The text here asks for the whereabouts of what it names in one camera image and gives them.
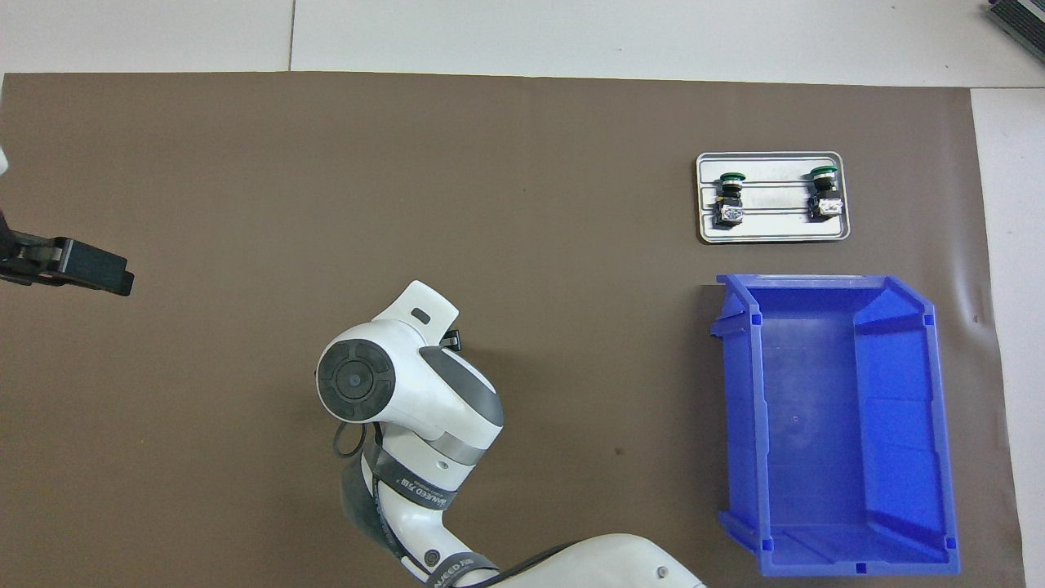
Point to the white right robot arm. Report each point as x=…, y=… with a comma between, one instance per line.
x=408, y=384

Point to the brown table mat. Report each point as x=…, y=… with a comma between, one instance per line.
x=490, y=204

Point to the grey metal tray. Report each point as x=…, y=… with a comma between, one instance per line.
x=775, y=229

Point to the blue plastic storage bin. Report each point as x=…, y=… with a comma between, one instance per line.
x=816, y=425

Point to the grey ribbed device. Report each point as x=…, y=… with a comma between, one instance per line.
x=1020, y=16

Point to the green push button switch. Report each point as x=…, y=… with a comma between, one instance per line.
x=729, y=200
x=824, y=200

